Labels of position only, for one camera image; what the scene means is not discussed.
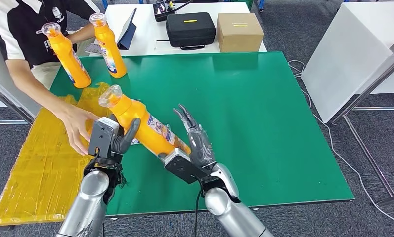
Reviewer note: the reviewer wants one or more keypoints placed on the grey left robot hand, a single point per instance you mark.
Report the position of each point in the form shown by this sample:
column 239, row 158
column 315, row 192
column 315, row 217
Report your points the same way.
column 126, row 140

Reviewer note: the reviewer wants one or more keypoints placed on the smartphone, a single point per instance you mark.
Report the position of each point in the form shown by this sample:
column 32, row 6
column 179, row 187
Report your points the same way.
column 92, row 49

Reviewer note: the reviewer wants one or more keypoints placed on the cardboard box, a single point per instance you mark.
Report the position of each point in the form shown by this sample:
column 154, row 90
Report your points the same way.
column 239, row 34

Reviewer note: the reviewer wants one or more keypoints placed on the orange detergent bottle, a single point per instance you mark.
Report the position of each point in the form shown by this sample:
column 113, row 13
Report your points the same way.
column 90, row 134
column 69, row 62
column 108, row 45
column 144, row 127

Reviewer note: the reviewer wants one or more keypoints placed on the black zip case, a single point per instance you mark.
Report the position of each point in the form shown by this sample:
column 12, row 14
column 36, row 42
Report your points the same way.
column 190, row 31

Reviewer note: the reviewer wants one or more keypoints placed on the person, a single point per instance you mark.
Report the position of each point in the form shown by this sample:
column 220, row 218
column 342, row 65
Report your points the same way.
column 16, row 36

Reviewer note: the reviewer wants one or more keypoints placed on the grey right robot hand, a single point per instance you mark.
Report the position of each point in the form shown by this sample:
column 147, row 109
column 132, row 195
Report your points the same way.
column 201, row 147

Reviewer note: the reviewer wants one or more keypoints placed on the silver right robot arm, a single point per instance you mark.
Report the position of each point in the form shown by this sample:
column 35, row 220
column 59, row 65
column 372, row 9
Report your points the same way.
column 232, row 212

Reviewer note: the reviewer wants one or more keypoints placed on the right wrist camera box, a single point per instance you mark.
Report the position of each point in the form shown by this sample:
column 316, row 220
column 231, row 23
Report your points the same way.
column 183, row 166

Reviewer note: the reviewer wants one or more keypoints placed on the black screen device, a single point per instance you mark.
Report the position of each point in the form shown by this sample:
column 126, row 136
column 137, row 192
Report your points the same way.
column 162, row 10

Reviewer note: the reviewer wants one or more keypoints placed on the white table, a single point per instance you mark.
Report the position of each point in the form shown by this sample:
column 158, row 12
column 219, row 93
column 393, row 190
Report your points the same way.
column 147, row 32
column 347, row 55

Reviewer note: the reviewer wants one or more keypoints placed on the yellow taped sheet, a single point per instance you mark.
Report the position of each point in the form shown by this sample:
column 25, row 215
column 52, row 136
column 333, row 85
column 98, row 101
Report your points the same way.
column 36, row 170

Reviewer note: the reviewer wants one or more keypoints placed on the grey metal frame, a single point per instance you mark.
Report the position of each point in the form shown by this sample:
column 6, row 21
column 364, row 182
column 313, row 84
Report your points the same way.
column 363, row 92

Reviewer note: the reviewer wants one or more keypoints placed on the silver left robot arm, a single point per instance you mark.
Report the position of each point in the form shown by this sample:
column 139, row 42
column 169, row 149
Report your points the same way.
column 88, row 202

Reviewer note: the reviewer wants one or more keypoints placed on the green table board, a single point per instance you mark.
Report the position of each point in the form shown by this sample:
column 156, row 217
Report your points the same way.
column 265, row 130

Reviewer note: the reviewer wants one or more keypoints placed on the tablet in blue cover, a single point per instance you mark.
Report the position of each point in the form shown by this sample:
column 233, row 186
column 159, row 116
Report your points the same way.
column 128, row 36

